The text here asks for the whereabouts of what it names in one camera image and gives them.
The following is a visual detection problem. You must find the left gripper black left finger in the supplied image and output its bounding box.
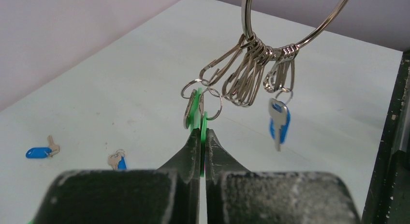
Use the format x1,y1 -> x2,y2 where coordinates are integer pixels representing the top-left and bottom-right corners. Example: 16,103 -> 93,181
33,129 -> 201,224

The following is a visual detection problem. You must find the blue capped key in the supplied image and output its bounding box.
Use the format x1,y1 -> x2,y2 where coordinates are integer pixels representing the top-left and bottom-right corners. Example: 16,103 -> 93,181
25,135 -> 60,159

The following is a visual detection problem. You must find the metal wire keyring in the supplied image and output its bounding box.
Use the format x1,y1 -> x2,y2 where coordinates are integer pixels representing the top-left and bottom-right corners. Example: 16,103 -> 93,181
241,0 -> 354,61

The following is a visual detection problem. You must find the bunch of silver keys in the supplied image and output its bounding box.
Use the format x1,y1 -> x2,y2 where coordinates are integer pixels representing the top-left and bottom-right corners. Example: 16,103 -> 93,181
199,34 -> 299,107

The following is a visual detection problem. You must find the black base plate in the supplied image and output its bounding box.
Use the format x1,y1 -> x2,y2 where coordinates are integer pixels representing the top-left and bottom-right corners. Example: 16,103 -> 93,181
361,51 -> 410,224

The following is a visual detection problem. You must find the blue tagged brass key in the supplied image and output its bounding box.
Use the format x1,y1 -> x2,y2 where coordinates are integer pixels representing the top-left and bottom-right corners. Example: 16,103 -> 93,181
107,149 -> 127,170

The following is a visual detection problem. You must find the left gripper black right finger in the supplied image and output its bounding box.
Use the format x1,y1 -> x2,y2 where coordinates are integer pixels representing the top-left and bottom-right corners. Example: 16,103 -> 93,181
205,129 -> 361,224

